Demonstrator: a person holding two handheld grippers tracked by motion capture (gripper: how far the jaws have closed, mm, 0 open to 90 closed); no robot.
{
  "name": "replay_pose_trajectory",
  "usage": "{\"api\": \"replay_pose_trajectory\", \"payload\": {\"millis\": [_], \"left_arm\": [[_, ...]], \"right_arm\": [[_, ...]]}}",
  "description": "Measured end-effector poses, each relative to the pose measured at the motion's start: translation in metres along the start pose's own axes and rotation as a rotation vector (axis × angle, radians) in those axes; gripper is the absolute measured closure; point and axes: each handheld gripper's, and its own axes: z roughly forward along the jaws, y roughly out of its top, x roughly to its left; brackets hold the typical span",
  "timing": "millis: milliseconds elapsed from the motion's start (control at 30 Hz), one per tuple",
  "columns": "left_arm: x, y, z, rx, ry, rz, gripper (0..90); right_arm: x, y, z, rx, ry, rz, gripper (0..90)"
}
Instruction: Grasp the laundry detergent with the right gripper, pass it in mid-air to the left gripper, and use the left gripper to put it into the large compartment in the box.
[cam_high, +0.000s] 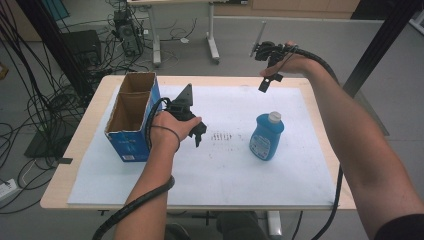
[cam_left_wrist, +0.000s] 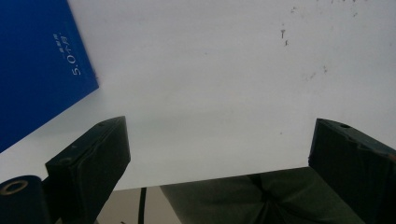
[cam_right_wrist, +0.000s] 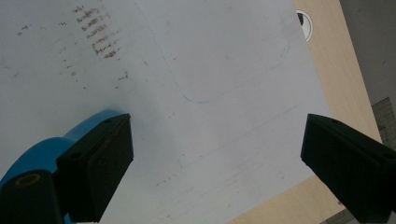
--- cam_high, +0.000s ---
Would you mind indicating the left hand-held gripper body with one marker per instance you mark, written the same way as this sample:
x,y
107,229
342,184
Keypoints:
x,y
182,101

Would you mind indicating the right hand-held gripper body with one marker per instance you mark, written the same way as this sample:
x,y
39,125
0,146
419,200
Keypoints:
x,y
273,51

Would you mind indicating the blue bottle with white cap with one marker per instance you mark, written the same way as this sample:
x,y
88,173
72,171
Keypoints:
x,y
266,138

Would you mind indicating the blue cardboard box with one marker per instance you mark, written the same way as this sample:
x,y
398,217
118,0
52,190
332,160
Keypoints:
x,y
133,140

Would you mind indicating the person's right hand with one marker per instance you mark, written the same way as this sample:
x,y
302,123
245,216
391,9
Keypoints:
x,y
300,65

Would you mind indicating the person's left hand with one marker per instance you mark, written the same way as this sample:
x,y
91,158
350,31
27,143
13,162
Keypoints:
x,y
166,128

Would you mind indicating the white paper sheet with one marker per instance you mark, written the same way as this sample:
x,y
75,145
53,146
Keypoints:
x,y
233,173

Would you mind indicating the computer tower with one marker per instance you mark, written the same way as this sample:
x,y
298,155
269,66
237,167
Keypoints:
x,y
128,33

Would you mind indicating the white table leg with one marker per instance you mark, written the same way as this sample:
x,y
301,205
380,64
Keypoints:
x,y
274,223

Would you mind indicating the black box on floor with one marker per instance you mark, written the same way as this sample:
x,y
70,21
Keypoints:
x,y
83,46

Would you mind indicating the black tape strip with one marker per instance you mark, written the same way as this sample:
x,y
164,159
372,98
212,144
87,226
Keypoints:
x,y
65,160

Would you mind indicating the white power strip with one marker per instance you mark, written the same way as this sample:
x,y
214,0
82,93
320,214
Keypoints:
x,y
6,189

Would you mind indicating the white desk frame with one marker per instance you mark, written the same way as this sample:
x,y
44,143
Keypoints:
x,y
211,40

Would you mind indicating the black metal post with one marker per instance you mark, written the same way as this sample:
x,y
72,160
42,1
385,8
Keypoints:
x,y
56,50
376,53

